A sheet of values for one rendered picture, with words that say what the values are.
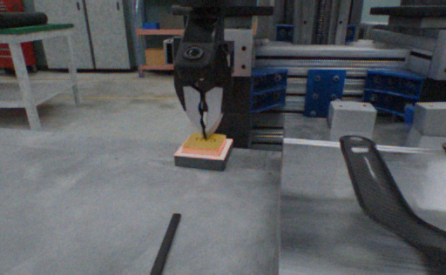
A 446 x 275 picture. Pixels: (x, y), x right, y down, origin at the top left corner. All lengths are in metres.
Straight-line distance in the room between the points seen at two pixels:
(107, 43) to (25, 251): 5.41
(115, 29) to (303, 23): 4.93
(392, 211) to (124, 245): 0.26
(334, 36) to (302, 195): 0.67
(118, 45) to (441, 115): 5.42
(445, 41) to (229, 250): 0.56
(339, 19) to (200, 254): 0.71
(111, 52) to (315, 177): 5.50
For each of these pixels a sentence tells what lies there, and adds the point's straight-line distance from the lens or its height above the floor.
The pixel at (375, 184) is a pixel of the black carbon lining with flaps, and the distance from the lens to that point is 0.32.
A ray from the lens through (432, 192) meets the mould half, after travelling 0.32.
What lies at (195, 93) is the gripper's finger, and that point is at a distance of 0.47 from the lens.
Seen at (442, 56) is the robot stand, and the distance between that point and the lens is 0.73.
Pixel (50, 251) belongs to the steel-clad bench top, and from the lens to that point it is 0.38.
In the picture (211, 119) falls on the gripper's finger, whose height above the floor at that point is 0.87.
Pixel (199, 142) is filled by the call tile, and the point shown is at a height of 0.83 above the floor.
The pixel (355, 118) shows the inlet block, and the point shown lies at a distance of 0.41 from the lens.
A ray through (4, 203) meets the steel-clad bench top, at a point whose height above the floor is 0.80.
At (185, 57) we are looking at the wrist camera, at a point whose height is 0.98.
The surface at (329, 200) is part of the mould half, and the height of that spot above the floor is 0.88.
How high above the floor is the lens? 1.03
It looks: 23 degrees down
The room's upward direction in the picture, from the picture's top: straight up
